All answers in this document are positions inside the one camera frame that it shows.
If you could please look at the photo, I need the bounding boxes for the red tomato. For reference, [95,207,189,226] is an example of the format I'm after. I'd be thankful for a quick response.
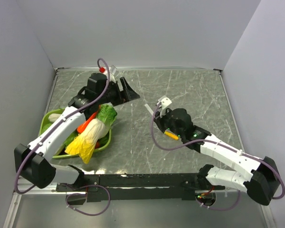
[95,142,101,148]

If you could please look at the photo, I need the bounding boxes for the white radish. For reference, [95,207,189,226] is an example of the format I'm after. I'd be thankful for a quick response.
[48,113,61,123]

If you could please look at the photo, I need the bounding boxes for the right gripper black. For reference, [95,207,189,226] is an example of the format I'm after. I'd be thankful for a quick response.
[152,107,184,138]

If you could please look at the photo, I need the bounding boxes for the napa cabbage yellow white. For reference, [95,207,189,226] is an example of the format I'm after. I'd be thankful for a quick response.
[65,118,110,164]

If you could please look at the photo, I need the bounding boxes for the orange carrot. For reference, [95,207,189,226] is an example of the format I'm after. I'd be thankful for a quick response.
[77,105,100,134]

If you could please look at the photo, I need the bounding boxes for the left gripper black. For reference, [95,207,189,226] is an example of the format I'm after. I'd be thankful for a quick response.
[97,77,140,107]

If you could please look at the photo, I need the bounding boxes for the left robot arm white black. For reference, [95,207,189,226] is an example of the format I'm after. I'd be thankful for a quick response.
[14,73,140,191]

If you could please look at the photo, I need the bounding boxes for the round green cabbage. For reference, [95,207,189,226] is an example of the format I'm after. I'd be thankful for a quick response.
[40,123,52,134]

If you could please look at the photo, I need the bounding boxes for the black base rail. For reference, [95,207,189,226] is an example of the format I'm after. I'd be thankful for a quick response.
[56,173,225,202]

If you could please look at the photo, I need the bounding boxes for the yellow handled screwdriver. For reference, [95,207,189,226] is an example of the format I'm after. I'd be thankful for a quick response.
[164,129,179,140]

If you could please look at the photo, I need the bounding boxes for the green lettuce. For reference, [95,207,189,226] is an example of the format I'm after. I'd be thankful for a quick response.
[96,104,117,136]

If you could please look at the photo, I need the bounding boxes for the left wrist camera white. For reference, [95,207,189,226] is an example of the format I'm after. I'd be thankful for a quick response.
[99,65,117,83]

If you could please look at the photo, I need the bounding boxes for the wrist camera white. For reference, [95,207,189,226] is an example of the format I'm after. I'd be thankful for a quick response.
[99,65,117,83]
[156,95,172,109]

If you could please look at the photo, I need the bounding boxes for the white remote control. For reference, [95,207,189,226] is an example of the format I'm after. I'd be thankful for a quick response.
[144,104,154,116]

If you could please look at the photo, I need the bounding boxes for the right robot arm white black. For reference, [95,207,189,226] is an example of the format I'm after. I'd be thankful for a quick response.
[154,108,280,206]

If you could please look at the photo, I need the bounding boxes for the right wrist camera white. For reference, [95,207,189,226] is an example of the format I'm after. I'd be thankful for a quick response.
[156,95,172,109]

